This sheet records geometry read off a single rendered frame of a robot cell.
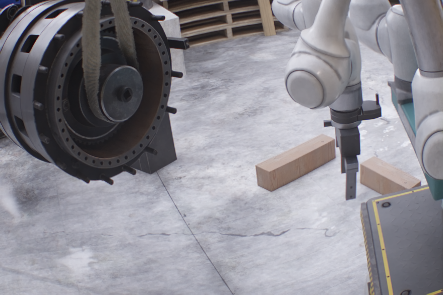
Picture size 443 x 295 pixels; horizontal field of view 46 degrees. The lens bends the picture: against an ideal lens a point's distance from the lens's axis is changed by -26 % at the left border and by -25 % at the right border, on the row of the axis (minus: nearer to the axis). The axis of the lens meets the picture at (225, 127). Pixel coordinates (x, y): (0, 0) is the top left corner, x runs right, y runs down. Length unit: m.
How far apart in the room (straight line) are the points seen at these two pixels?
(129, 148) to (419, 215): 0.92
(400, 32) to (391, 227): 0.61
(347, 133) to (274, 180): 1.55
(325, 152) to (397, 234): 1.29
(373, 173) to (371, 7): 1.09
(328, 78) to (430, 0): 0.30
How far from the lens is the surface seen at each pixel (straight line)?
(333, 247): 2.37
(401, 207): 1.96
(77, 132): 1.72
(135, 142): 1.75
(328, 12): 1.12
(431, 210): 1.92
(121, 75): 1.60
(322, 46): 1.12
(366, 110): 1.34
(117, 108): 1.61
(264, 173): 2.84
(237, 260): 2.39
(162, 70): 1.75
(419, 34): 1.03
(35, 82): 1.58
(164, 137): 3.19
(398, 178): 2.60
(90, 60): 1.57
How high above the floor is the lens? 1.34
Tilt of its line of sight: 22 degrees down
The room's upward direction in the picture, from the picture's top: 8 degrees counter-clockwise
